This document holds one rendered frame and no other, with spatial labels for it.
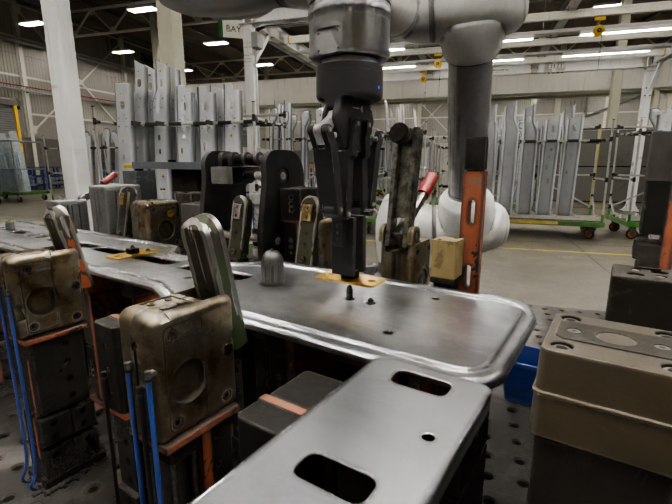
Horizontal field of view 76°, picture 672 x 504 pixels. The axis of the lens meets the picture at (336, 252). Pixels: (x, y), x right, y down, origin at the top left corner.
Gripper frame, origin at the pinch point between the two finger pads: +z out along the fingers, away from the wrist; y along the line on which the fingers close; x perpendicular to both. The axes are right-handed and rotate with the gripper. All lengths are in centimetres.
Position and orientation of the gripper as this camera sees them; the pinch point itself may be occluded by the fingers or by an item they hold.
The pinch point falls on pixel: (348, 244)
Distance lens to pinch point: 51.8
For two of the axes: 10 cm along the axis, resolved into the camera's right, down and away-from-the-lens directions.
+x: 8.3, 1.1, -5.4
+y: -5.5, 1.7, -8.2
